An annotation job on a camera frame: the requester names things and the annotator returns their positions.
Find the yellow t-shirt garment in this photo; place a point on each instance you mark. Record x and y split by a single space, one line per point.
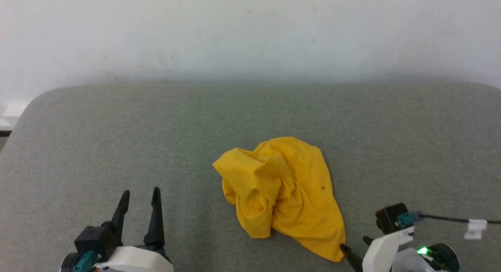
289 186

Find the grey-green fabric sofa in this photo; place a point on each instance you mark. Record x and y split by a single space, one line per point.
117 139

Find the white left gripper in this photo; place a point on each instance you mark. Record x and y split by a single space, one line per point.
133 260

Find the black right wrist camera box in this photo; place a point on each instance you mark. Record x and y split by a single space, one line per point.
389 217

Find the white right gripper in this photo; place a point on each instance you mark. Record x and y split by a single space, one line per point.
381 250

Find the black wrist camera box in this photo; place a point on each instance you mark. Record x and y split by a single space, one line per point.
96 238
389 217

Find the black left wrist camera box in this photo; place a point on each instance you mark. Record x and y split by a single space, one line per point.
96 238

